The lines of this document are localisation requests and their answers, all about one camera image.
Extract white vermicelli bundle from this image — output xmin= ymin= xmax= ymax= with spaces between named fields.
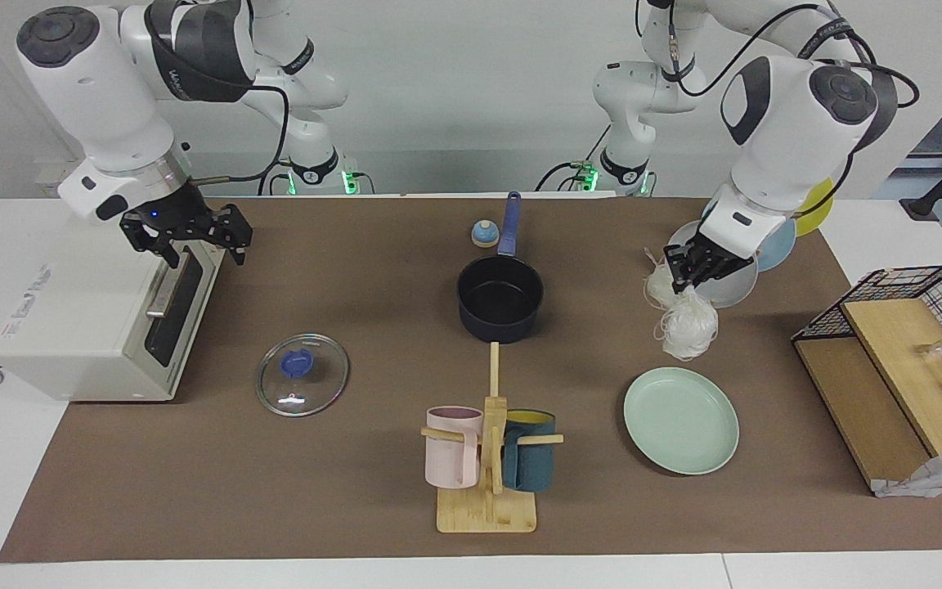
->
xmin=643 ymin=248 xmax=720 ymax=362

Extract glass lid with blue knob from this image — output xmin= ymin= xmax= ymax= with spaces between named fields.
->
xmin=256 ymin=333 xmax=350 ymax=418

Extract grey plate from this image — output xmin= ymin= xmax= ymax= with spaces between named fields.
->
xmin=667 ymin=219 xmax=760 ymax=309

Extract yellow plate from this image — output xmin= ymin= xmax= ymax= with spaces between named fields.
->
xmin=794 ymin=176 xmax=836 ymax=238

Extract light green plate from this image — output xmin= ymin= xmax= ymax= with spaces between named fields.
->
xmin=623 ymin=366 xmax=740 ymax=476

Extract beige toaster oven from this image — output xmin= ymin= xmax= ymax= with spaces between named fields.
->
xmin=0 ymin=236 xmax=227 ymax=403

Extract wooden board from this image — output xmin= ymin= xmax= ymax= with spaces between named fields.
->
xmin=841 ymin=299 xmax=942 ymax=457
xmin=794 ymin=337 xmax=931 ymax=493

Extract brown table mat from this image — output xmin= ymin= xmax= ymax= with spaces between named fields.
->
xmin=0 ymin=196 xmax=942 ymax=564

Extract clear drinking glass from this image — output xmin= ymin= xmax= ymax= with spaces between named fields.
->
xmin=917 ymin=339 xmax=942 ymax=387

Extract teal mug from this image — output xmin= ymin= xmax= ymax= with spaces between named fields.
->
xmin=502 ymin=409 xmax=557 ymax=492

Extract pink mug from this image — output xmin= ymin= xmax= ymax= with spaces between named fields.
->
xmin=425 ymin=406 xmax=485 ymax=489

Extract white patterned cloth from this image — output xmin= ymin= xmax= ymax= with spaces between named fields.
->
xmin=872 ymin=445 xmax=942 ymax=499

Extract wooden mug tree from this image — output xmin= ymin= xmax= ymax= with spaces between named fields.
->
xmin=420 ymin=342 xmax=564 ymax=534

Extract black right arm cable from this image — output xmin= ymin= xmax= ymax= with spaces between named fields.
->
xmin=144 ymin=0 xmax=290 ymax=186

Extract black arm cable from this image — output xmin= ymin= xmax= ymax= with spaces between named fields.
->
xmin=144 ymin=0 xmax=290 ymax=186
xmin=639 ymin=0 xmax=922 ymax=177

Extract black right base cables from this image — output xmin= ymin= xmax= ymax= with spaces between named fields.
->
xmin=258 ymin=160 xmax=375 ymax=197

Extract black base cables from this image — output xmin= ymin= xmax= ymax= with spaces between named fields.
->
xmin=258 ymin=160 xmax=375 ymax=197
xmin=535 ymin=123 xmax=662 ymax=197

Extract black left base cables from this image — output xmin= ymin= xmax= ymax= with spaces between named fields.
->
xmin=535 ymin=123 xmax=662 ymax=197

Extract black wire rack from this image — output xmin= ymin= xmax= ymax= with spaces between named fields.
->
xmin=792 ymin=264 xmax=942 ymax=377

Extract dark pot with purple handle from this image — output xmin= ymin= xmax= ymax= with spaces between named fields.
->
xmin=457 ymin=191 xmax=545 ymax=344

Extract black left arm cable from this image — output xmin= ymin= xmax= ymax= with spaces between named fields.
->
xmin=639 ymin=0 xmax=922 ymax=177

